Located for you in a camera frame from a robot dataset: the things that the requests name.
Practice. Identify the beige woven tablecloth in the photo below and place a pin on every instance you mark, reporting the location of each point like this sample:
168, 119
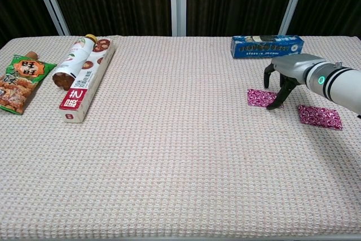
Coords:
180, 153

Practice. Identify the pink patterned sachet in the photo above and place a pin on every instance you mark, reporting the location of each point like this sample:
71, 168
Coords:
320, 117
258, 98

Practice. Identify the blue cookie box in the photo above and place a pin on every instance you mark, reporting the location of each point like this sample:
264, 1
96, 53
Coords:
262, 49

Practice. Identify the white drink bottle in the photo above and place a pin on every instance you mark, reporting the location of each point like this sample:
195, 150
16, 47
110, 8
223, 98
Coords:
74, 60

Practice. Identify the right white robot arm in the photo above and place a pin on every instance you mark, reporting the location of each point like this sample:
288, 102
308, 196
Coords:
338, 85

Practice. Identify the long white red box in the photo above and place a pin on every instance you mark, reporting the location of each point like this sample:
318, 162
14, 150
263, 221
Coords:
84, 94

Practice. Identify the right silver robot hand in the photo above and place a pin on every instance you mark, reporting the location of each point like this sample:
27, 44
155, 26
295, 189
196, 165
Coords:
293, 67

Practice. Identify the green snack bag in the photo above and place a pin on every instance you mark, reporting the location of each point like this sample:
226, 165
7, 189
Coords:
19, 83

